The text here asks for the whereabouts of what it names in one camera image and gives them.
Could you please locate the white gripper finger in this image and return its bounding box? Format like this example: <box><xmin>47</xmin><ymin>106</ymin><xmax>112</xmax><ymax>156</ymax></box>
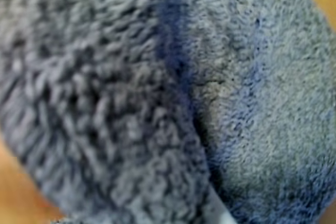
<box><xmin>209</xmin><ymin>189</ymin><xmax>237</xmax><ymax>224</ymax></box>

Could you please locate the grey microfibre cloth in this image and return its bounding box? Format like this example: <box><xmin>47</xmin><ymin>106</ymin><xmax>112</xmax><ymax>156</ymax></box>
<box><xmin>0</xmin><ymin>0</ymin><xmax>336</xmax><ymax>224</ymax></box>

